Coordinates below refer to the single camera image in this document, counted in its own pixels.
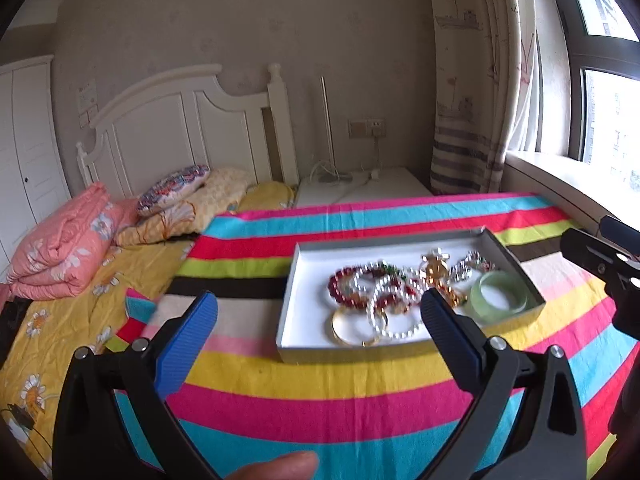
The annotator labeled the green jade bangle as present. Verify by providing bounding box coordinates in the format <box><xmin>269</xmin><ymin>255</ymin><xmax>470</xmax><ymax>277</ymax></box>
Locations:
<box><xmin>469</xmin><ymin>271</ymin><xmax>527</xmax><ymax>324</ymax></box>

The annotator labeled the gold bangle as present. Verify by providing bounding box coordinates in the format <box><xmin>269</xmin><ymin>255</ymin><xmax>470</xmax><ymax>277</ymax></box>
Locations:
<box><xmin>329</xmin><ymin>306</ymin><xmax>388</xmax><ymax>348</ymax></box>

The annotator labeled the white pearl necklace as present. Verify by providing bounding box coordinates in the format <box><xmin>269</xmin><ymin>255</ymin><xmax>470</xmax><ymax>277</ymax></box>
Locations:
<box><xmin>349</xmin><ymin>259</ymin><xmax>432</xmax><ymax>340</ymax></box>

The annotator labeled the dark red bead bracelet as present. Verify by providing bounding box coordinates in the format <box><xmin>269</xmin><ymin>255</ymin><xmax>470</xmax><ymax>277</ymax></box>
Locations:
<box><xmin>326</xmin><ymin>261</ymin><xmax>426</xmax><ymax>313</ymax></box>

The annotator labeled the white charging cable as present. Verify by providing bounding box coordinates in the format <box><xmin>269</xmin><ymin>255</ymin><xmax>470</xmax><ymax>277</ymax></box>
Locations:
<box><xmin>307</xmin><ymin>134</ymin><xmax>384</xmax><ymax>206</ymax></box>

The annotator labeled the wall socket plate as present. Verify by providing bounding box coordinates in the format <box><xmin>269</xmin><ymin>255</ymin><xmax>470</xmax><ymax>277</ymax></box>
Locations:
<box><xmin>348</xmin><ymin>118</ymin><xmax>386</xmax><ymax>139</ymax></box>

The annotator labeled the embroidered round cushion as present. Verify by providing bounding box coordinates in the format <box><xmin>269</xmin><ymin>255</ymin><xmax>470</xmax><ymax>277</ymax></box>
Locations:
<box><xmin>137</xmin><ymin>165</ymin><xmax>210</xmax><ymax>218</ymax></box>

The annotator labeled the white bedside table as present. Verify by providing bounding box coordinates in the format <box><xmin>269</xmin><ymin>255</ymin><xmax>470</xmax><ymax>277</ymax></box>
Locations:
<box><xmin>294</xmin><ymin>167</ymin><xmax>432</xmax><ymax>208</ymax></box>

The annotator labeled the grey cardboard tray box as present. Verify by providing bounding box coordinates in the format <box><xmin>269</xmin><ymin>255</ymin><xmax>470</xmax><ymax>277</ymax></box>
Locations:
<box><xmin>276</xmin><ymin>226</ymin><xmax>546</xmax><ymax>364</ymax></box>

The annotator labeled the gloved left hand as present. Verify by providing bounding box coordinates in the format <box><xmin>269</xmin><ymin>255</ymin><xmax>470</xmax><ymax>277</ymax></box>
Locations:
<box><xmin>227</xmin><ymin>451</ymin><xmax>319</xmax><ymax>480</ymax></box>

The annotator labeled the yellow patterned pillow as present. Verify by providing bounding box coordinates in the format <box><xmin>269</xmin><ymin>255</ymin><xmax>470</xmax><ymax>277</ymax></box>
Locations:
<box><xmin>114</xmin><ymin>168</ymin><xmax>254</xmax><ymax>247</ymax></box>

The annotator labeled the colourful striped cloth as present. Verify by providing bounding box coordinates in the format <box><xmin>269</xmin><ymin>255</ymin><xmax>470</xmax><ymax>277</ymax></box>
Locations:
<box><xmin>138</xmin><ymin>193</ymin><xmax>639</xmax><ymax>479</ymax></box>

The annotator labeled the black cable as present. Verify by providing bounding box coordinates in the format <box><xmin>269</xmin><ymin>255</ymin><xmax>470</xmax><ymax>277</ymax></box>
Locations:
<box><xmin>0</xmin><ymin>401</ymin><xmax>54</xmax><ymax>453</ymax></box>

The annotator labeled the patterned striped curtain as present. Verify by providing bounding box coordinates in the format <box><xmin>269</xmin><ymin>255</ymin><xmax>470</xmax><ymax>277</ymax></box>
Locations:
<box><xmin>430</xmin><ymin>0</ymin><xmax>537</xmax><ymax>194</ymax></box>

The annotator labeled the window frame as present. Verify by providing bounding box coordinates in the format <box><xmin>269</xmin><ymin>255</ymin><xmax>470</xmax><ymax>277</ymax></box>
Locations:
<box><xmin>555</xmin><ymin>0</ymin><xmax>639</xmax><ymax>166</ymax></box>

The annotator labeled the white wardrobe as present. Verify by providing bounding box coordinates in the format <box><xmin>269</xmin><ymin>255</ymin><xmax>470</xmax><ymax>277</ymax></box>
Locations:
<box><xmin>0</xmin><ymin>55</ymin><xmax>70</xmax><ymax>275</ymax></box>

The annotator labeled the white bed headboard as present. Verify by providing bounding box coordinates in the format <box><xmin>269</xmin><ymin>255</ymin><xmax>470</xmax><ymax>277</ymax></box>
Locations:
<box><xmin>76</xmin><ymin>63</ymin><xmax>299</xmax><ymax>200</ymax></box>

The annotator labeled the pink floral folded quilt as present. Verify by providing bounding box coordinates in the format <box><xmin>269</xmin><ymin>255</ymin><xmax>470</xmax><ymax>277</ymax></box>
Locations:
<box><xmin>1</xmin><ymin>182</ymin><xmax>138</xmax><ymax>301</ymax></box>

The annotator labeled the yellow floral bedsheet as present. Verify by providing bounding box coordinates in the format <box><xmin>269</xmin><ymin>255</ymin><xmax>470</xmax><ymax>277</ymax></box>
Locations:
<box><xmin>0</xmin><ymin>179</ymin><xmax>296</xmax><ymax>476</ymax></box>

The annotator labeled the silver leaf brooch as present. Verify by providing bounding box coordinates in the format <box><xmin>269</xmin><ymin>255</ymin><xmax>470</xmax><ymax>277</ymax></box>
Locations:
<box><xmin>448</xmin><ymin>252</ymin><xmax>483</xmax><ymax>283</ymax></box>

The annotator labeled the white desk lamp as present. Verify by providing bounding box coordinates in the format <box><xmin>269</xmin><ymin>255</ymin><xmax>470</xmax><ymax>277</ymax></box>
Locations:
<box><xmin>309</xmin><ymin>75</ymin><xmax>352</xmax><ymax>184</ymax></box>

